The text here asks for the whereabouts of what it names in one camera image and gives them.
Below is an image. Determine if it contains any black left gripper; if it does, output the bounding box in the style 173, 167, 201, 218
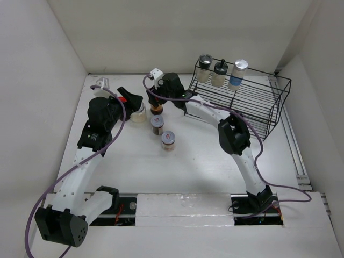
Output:
105, 88, 141, 131

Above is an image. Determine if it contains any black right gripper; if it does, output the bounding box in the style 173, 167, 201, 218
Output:
146, 80, 174, 109

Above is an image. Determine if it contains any red-lid brown sauce bottle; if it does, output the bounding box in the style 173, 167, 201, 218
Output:
150, 104, 163, 115

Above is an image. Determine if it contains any small red-cap brown bottle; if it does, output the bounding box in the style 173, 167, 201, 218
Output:
119, 96, 127, 103

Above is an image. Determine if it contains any silver-lid white powder jar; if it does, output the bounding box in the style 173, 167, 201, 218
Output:
130, 103, 147, 123

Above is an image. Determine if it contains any black-pump-lid spice jar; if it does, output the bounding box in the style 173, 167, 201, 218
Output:
211, 59, 228, 87

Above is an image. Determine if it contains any silver-lid blue-label jar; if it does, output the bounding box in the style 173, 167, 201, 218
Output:
228, 59, 248, 91

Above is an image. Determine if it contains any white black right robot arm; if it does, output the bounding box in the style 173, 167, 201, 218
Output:
146, 68, 273, 213

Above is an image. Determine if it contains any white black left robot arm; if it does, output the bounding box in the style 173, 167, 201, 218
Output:
34, 87, 143, 247

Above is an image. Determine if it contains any grey-lid dark sauce jar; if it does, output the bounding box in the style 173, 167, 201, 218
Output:
150, 115, 164, 135

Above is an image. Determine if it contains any grey-lid reddish sauce jar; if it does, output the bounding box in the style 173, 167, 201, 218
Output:
161, 131, 175, 151

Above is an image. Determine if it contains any glass-lid spice jar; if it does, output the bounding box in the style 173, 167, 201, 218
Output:
196, 54, 213, 83

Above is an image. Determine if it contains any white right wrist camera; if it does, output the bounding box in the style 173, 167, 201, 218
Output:
149, 68, 164, 89

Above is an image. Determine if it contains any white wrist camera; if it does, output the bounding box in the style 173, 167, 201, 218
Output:
93, 77, 110, 98
149, 68, 164, 89

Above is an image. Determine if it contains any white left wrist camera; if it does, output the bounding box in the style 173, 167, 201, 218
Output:
93, 77, 110, 98

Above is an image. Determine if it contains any black wire shelf rack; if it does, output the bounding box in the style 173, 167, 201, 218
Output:
189, 59, 292, 140

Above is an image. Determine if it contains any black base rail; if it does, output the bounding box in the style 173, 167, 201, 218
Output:
92, 193, 284, 227

